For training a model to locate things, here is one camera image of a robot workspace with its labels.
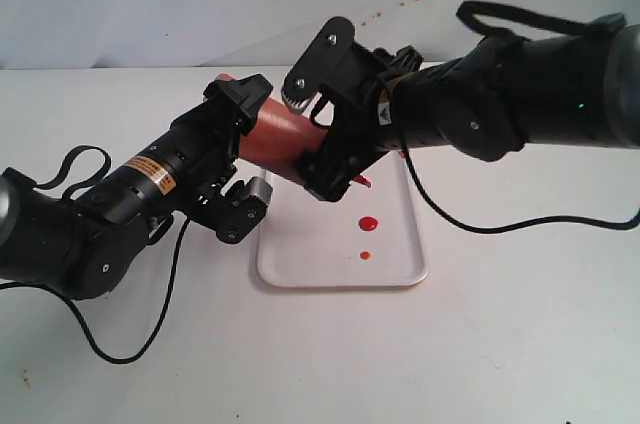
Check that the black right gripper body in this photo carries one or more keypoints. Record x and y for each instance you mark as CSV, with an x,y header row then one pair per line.
x,y
347,110

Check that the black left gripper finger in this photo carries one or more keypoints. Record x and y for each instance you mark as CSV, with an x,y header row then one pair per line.
x,y
237,102

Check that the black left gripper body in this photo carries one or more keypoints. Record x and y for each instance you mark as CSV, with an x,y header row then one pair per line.
x,y
208,137

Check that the red sauce squeeze bottle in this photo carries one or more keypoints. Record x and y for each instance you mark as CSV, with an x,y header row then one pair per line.
x,y
278,139

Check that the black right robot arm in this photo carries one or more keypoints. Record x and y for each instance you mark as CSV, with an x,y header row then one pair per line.
x,y
531,78

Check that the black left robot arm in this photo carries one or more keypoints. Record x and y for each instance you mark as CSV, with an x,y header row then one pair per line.
x,y
82,243

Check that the red sauce drops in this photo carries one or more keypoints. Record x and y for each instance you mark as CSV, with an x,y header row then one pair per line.
x,y
368,223

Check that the white rectangular plastic tray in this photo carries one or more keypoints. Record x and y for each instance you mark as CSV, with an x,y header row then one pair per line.
x,y
308,244

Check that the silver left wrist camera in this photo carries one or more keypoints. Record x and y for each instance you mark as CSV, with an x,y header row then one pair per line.
x,y
245,206

